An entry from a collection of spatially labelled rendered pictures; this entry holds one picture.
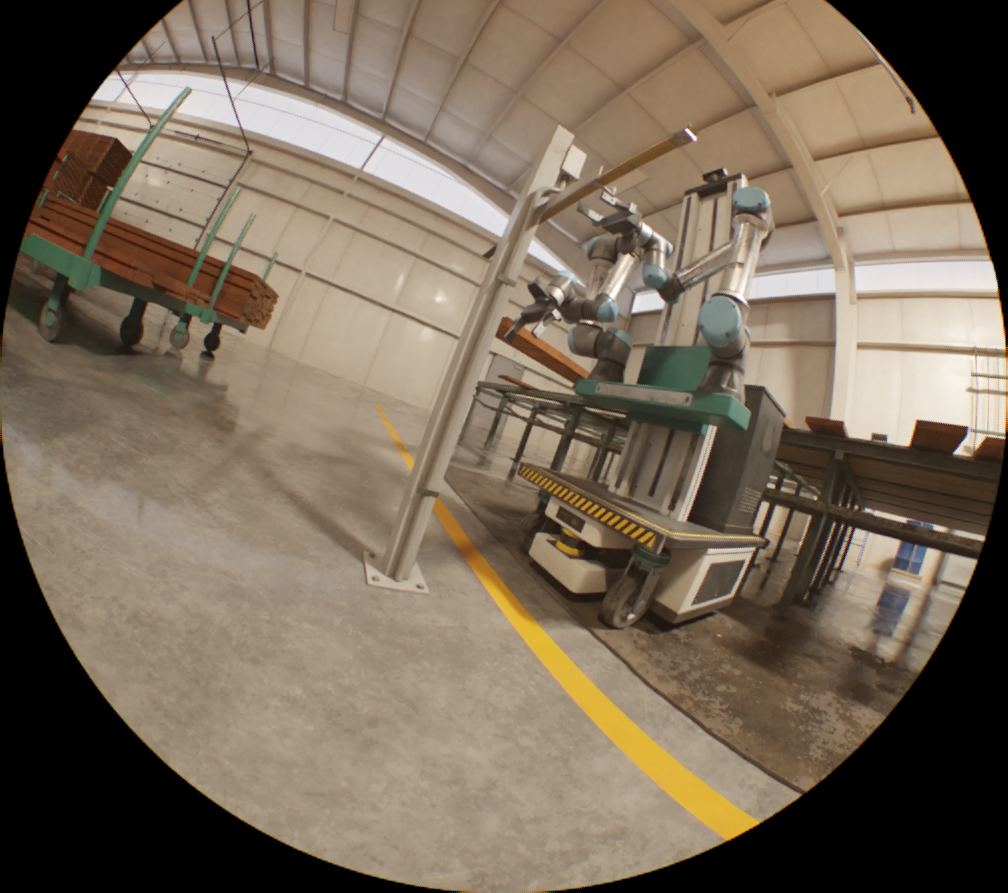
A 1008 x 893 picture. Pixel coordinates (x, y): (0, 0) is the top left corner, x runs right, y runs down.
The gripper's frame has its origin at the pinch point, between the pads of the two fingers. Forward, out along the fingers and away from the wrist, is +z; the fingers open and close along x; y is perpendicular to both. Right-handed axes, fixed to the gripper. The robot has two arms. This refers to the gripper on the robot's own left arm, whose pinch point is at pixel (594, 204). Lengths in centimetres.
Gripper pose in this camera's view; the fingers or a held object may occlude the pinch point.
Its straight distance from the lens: 110.2
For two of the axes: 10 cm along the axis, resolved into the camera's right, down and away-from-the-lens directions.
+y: 3.3, -9.4, -0.7
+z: -8.8, -2.9, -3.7
